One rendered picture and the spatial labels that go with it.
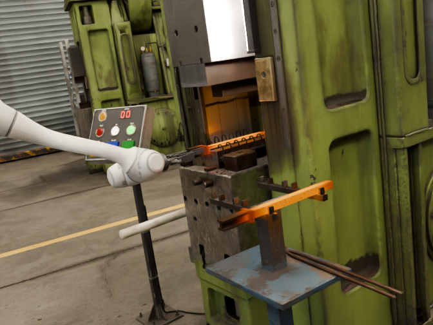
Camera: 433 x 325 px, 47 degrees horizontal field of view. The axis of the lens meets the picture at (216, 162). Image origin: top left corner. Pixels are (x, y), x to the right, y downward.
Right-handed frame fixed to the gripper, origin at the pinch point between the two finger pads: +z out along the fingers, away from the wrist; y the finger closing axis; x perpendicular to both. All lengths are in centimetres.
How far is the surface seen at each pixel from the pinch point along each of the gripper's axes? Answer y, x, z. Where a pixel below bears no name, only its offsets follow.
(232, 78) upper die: 7.3, 28.0, 20.0
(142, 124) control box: -40.8, 11.5, -1.9
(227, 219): 72, -3, -41
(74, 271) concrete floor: -167, -99, -15
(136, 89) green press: -432, 4, 200
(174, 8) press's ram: -9, 61, 7
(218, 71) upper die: 7.4, 32.2, 12.7
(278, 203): 73, -5, -22
